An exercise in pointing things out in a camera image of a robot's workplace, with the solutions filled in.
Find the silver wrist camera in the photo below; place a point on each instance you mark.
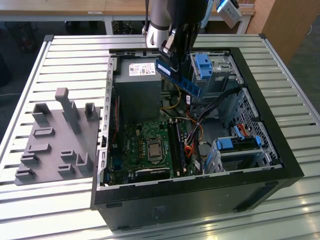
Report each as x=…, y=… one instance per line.
x=230, y=13

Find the black table corner cap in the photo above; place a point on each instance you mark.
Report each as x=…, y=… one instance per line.
x=262, y=36
x=48, y=38

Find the grey power supply unit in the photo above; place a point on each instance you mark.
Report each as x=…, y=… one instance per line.
x=137, y=95

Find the green motherboard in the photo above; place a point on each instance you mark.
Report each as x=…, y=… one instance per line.
x=130, y=140

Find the pale blue hanging object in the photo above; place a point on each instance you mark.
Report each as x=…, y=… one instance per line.
x=207, y=20

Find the blue RAM stick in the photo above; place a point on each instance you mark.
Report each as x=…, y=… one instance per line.
x=190, y=86

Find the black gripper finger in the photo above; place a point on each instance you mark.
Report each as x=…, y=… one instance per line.
x=190, y=40
x=172, y=47

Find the CPU socket with CPU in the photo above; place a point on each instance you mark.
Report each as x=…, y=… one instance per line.
x=155, y=150

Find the wooden cabinet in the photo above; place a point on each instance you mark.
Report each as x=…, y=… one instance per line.
x=287, y=25

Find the clear plastic box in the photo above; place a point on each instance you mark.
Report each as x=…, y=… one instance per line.
x=248, y=3

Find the black PC case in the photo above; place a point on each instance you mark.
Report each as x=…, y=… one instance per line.
x=175, y=202

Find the blue drive bay latch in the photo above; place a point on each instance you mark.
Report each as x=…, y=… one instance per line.
x=203, y=66

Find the metal disk bay cage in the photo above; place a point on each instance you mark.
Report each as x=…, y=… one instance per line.
x=250, y=157

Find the round grey speaker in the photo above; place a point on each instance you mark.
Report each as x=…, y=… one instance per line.
x=205, y=148

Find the metal optical drive bay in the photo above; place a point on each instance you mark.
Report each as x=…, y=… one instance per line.
x=220, y=80

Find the grey parts rack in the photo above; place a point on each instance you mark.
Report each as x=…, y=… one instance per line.
x=57, y=150

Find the hard disk in blue carrier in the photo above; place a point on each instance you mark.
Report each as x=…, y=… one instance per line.
x=225, y=144

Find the dark equipment under desk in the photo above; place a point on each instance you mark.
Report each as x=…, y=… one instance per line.
x=26, y=37

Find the dark installed RAM stick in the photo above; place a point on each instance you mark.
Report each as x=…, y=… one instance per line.
x=181, y=147

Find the wooden desk white frame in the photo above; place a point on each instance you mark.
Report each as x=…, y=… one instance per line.
x=50, y=7

